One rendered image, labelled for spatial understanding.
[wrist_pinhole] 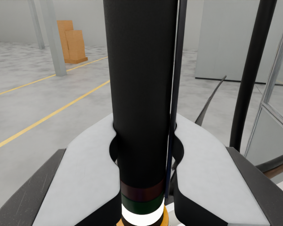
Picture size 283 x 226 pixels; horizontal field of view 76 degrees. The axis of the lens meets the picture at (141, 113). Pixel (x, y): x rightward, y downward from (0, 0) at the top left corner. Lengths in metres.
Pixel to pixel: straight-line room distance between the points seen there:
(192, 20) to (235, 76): 7.05
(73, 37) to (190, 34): 7.00
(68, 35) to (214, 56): 5.50
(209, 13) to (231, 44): 0.96
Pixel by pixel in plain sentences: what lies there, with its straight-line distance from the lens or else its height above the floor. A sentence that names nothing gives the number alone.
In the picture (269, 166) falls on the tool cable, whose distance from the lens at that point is 0.27.
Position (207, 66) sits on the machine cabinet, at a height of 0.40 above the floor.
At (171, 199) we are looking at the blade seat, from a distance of 0.41.
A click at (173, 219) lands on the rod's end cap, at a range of 0.20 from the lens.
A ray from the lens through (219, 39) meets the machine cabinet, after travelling 5.51.
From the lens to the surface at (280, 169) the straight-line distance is 0.30.
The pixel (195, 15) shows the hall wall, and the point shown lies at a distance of 12.18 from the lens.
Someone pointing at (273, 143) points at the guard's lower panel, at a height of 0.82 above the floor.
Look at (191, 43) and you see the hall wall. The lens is 12.24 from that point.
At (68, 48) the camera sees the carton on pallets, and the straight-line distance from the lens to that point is 8.42.
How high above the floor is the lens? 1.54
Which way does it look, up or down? 27 degrees down
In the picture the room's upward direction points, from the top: straight up
